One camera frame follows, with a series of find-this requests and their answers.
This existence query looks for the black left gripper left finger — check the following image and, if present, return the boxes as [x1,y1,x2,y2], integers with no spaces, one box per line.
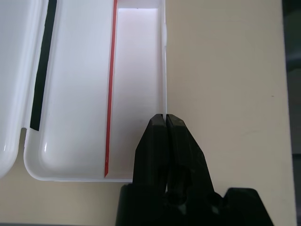
[132,113,169,189]

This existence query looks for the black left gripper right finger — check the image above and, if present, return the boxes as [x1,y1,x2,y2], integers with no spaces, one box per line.
[166,114,222,201]

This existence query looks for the white plastic pencil case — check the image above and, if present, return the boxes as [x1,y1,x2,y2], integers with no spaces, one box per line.
[0,0,169,183]

